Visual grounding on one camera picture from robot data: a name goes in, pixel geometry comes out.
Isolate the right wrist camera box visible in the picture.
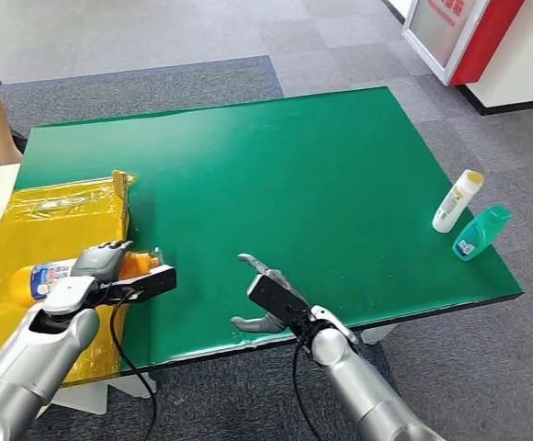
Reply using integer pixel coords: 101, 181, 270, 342
246, 274, 316, 340

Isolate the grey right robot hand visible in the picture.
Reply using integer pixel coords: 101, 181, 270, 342
230, 253, 310, 335

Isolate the white bottle with yellow cap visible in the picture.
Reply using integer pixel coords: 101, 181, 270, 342
432, 169, 485, 235

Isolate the green table mat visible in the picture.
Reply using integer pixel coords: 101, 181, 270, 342
13, 85, 524, 374

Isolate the white table leg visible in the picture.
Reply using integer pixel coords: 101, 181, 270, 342
36, 371, 158, 417
360, 323, 399, 347

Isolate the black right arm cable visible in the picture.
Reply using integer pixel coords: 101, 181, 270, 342
291, 336, 323, 441

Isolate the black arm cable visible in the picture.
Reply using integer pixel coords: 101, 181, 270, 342
108, 289, 159, 441
291, 336, 323, 441

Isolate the red and white sign panel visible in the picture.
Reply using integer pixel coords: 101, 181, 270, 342
401, 0, 527, 88

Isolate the white cabinet with black base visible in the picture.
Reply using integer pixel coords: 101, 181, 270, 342
457, 0, 533, 117

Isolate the teal transparent bottle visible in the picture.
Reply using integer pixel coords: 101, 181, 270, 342
451, 205, 512, 263

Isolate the yellow tape-wrapped cardboard box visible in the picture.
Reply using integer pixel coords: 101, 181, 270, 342
0, 169, 137, 394

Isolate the orange bottle with clear cap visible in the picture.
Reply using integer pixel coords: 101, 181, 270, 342
8, 246, 165, 310

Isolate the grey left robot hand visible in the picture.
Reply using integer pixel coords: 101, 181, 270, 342
70, 239, 134, 286

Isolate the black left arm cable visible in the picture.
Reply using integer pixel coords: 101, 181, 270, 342
108, 289, 159, 441

